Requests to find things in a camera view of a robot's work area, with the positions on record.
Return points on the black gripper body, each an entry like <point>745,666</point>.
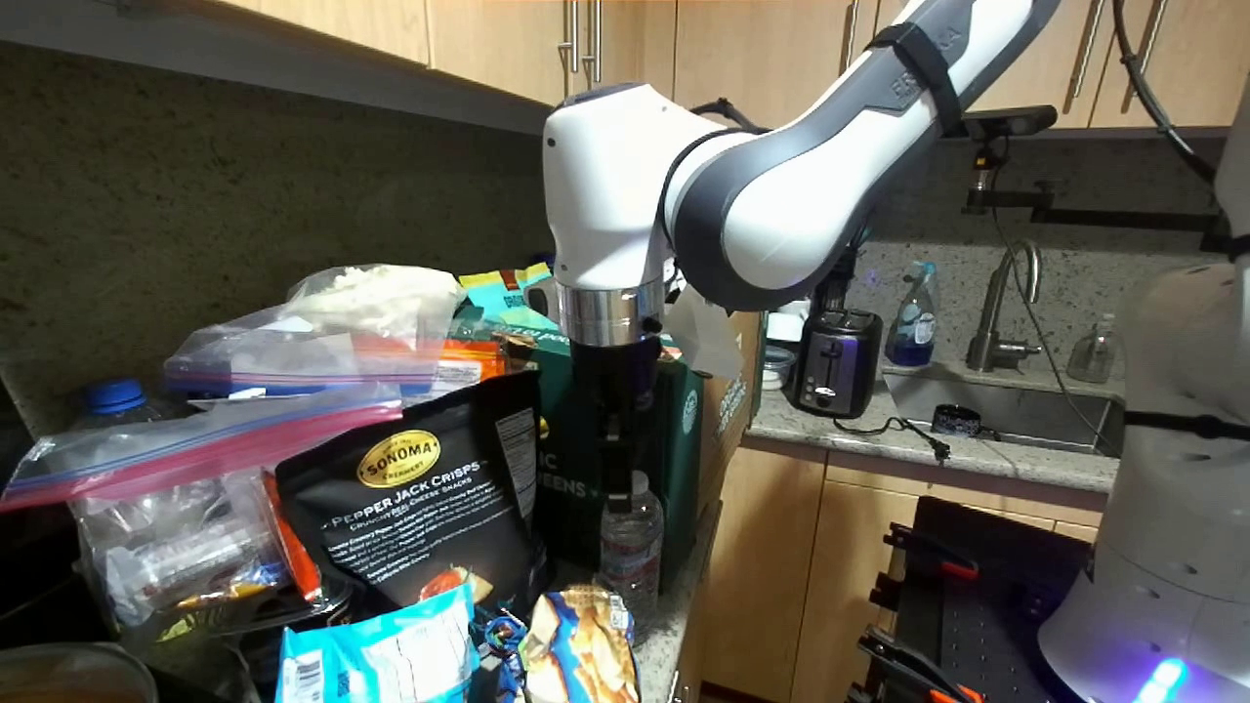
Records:
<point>620,391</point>

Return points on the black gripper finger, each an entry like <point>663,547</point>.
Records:
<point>645,463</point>
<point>590,481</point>

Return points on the dark blue snack pack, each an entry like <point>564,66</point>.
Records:
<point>579,649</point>

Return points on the black snack pack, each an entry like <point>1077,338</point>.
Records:
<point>416,521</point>

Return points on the green cardboard box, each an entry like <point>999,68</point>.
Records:
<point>710,391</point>

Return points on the teal snack bag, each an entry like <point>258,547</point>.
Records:
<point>500,303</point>

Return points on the light blue snack pack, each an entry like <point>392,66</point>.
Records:
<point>392,658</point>

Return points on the blue spray bottle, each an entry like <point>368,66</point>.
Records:
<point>913,332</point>

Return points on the orange snack pack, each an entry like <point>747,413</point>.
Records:
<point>293,547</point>

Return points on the blue capped bottle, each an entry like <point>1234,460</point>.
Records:
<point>116,399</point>

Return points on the wooden lower cabinets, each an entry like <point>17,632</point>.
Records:
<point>795,559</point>

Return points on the black toaster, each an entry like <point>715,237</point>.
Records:
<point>840,366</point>

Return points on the clear plastic bag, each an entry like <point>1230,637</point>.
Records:
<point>352,316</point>

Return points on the metal faucet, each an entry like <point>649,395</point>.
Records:
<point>999,316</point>

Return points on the steel sink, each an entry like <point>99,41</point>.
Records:
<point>1029,414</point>

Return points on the clear zip bag pink seal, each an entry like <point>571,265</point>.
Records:
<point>170,547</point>

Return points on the clear soap dispenser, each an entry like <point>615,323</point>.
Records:
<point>1096,355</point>

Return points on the dark pot with lid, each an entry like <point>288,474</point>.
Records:
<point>73,679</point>

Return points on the black stereo camera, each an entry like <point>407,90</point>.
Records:
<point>999,118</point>

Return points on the black camera stand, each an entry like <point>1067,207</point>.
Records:
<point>1106,218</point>

